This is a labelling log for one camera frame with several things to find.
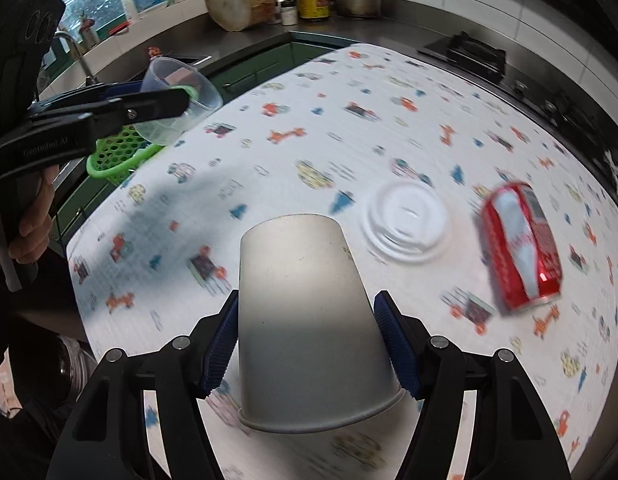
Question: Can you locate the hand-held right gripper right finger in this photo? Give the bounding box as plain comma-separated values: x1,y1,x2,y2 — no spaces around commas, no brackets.
373,290,572,480

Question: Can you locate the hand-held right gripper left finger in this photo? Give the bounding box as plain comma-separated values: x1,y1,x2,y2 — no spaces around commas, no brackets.
48,290,240,480

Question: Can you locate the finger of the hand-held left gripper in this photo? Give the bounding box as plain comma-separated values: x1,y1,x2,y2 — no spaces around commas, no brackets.
91,87,190,136
31,82,142,114

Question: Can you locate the clear plastic cup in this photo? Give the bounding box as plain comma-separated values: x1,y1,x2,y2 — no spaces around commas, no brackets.
137,57,223,146

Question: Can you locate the green plastic mesh basket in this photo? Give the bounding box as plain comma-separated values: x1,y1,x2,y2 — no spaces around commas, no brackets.
86,85,200,183

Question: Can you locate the white paper cup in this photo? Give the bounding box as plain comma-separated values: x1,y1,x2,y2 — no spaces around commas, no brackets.
237,214,406,434

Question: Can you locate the person's left hand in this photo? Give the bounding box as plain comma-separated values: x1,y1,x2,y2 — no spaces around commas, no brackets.
11,167,57,266

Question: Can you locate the kitchen sink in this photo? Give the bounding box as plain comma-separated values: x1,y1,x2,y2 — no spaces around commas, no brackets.
96,55,212,86

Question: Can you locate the steel faucet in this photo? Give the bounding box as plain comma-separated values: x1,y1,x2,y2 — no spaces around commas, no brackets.
54,31,97,86

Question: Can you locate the stainless steel counter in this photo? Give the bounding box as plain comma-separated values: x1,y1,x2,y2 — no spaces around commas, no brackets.
54,0,490,86

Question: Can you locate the white plastic cup lid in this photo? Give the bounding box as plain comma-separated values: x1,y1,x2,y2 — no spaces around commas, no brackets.
363,181,452,265

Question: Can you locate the round wooden chopping block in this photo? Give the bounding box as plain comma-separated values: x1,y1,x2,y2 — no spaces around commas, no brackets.
205,0,277,32

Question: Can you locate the crushed red soda can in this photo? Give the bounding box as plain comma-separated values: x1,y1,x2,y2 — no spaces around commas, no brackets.
481,181,564,315

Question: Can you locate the printed animal car tablecloth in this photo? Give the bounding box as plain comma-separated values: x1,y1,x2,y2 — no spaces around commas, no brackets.
66,42,618,480

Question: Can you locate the black gas stove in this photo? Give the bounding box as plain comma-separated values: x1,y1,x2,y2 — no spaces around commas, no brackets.
418,31,614,131

